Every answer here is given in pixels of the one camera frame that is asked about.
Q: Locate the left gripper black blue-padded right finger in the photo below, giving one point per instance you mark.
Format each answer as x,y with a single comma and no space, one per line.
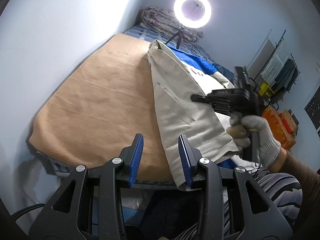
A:
190,162

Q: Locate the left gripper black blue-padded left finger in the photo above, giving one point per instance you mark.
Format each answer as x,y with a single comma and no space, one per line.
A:
131,157

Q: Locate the beige and blue jacket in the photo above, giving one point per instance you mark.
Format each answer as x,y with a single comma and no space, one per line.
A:
174,81

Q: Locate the black clothes rack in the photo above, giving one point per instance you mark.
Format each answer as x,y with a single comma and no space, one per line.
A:
257,64

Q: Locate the dark green hanging clothes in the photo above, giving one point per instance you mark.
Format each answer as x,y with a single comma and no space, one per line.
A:
286,77

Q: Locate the white knit gloved hand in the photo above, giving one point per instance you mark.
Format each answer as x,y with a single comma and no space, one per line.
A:
272,156

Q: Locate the yellow box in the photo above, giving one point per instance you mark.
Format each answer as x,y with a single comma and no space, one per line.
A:
265,91

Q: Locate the tan fleece blanket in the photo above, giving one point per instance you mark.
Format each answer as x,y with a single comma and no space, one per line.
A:
100,108

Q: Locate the white striped hanging cloth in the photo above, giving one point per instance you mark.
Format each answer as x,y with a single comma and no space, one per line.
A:
275,63

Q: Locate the dark window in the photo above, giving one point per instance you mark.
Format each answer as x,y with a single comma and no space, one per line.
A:
313,109

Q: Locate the striped grey trouser leg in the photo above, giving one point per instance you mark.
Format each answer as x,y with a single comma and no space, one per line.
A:
234,206

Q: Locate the folded floral quilt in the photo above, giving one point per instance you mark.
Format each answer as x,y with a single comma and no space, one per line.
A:
164,21

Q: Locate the blue checkered bed sheet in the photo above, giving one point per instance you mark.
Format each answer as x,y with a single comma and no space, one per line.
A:
191,54

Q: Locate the white ring light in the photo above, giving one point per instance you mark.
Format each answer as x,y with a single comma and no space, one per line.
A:
193,14

